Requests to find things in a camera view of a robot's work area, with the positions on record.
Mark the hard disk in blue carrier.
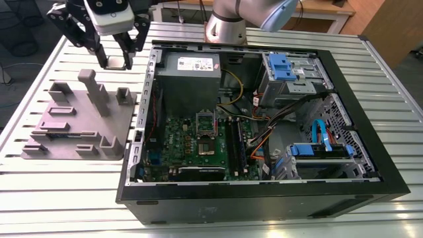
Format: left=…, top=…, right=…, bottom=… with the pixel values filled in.
left=289, top=143, right=354, bottom=161

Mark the blue plastic drive bracket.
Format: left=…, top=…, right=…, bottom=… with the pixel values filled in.
left=269, top=53, right=298, bottom=81

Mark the wooden cabinet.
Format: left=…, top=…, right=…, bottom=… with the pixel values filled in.
left=341, top=0, right=423, bottom=67

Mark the blue flat wire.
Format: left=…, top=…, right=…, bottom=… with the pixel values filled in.
left=311, top=119, right=334, bottom=152

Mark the wooden desk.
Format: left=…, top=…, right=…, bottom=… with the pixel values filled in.
left=283, top=0, right=357, bottom=34

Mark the metal disk bay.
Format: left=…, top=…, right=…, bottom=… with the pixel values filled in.
left=271, top=142, right=381, bottom=181

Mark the black graphics card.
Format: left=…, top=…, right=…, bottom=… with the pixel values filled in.
left=168, top=165, right=227, bottom=181

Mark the grey plastic parts rack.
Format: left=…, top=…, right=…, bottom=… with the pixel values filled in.
left=20, top=68, right=139, bottom=161

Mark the green motherboard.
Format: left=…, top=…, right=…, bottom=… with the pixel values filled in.
left=142, top=115, right=262, bottom=181

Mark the yellow wire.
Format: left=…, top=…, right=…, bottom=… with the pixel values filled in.
left=218, top=68, right=245, bottom=107

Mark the black open PC case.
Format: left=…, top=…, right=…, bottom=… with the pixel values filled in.
left=115, top=39, right=411, bottom=225

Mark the black cable bundle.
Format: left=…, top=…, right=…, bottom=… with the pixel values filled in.
left=247, top=92, right=334, bottom=147

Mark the metal socket cover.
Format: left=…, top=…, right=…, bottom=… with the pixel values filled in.
left=196, top=108, right=218, bottom=137

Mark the metal drive cage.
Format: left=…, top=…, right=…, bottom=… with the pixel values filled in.
left=258, top=51, right=335, bottom=107

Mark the silver square CPU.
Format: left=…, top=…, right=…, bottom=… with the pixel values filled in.
left=106, top=56, right=128, bottom=70

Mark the black RAM slot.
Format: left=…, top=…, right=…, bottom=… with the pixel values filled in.
left=234, top=117, right=250, bottom=174
left=224, top=118, right=241, bottom=176

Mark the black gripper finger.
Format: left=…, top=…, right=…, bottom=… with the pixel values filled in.
left=114, top=14, right=151, bottom=70
left=46, top=3, right=110, bottom=68

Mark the white wrist camera black face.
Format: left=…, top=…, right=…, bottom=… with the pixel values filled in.
left=84, top=0, right=136, bottom=35

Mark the CPU socket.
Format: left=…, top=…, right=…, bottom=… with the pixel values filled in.
left=198, top=137, right=219, bottom=156

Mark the orange wire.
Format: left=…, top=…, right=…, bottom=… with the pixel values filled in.
left=250, top=143, right=267, bottom=160

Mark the grey power supply unit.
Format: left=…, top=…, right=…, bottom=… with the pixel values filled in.
left=154, top=52, right=222, bottom=119

